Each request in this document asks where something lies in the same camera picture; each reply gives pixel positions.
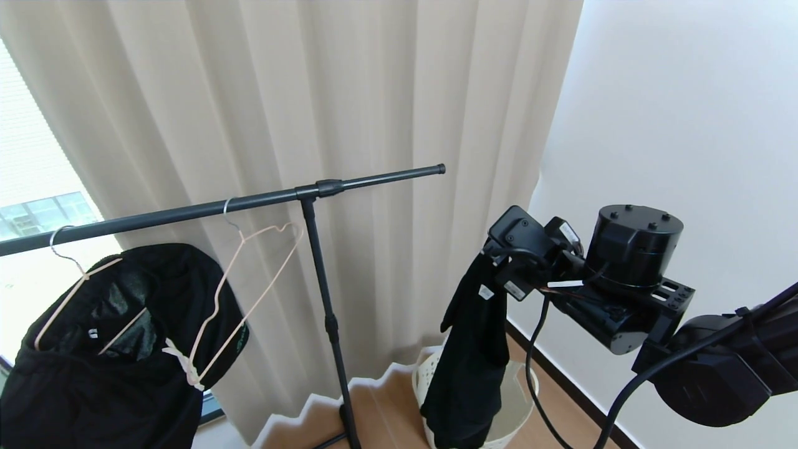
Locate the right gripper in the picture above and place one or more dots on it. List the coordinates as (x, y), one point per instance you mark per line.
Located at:
(605, 318)

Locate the black garment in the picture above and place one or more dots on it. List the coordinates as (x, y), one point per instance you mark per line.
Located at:
(467, 368)

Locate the pink clothes hanger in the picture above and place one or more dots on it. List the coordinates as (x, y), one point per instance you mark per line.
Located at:
(234, 262)
(81, 272)

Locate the black shorts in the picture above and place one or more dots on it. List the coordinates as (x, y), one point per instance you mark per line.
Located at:
(75, 386)

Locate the white laundry basket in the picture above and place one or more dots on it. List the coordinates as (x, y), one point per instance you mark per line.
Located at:
(517, 399)

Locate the black clothes rack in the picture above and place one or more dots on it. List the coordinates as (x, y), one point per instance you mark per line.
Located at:
(187, 210)

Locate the beige curtain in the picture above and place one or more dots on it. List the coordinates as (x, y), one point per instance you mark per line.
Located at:
(343, 81)

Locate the window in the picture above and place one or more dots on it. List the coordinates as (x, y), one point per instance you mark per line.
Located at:
(37, 212)

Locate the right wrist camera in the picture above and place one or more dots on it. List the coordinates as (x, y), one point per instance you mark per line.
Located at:
(517, 234)

